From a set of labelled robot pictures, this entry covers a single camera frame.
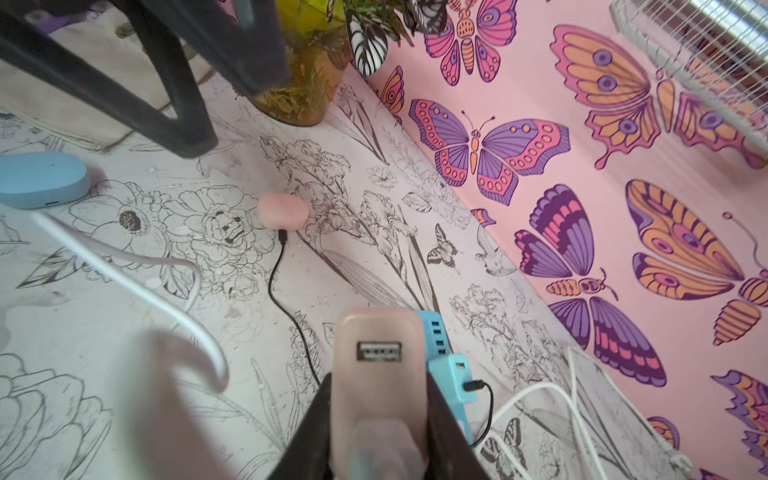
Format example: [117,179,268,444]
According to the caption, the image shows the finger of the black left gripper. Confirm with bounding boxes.
[1,1,218,158]
[174,1,289,96]

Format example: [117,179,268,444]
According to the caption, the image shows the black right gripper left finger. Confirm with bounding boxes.
[268,374,333,480]

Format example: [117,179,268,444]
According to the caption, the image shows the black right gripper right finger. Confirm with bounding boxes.
[425,373,488,480]

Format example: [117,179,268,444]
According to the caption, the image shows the black usb cable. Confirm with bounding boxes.
[266,229,496,450]

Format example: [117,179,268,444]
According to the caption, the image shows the pink charger adapter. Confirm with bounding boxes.
[329,308,429,479]

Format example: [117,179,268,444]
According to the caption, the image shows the mint usb charger adapter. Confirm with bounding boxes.
[427,353,477,405]

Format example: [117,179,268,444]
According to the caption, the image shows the teal power strip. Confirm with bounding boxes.
[416,311,473,444]

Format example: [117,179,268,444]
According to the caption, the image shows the blue earbud case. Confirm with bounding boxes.
[1,152,92,210]

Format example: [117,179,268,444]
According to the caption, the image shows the pink earbud case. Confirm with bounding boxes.
[257,193,310,232]

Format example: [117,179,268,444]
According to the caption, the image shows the white cable with pink plug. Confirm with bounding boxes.
[0,203,231,394]

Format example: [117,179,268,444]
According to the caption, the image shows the potted plant in amber vase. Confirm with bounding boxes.
[248,1,448,127]

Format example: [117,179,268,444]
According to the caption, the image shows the beige cloth with green stripes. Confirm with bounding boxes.
[1,1,218,158]

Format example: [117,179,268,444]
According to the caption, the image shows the white power strip cord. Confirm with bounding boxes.
[479,344,697,480]

